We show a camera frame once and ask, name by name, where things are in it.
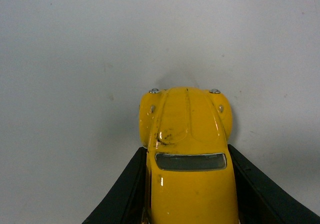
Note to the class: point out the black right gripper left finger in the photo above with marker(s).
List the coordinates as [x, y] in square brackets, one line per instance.
[125, 200]

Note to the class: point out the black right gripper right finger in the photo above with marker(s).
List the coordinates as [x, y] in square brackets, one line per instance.
[261, 200]

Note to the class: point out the yellow beetle toy car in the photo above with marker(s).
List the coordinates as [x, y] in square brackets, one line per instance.
[189, 171]

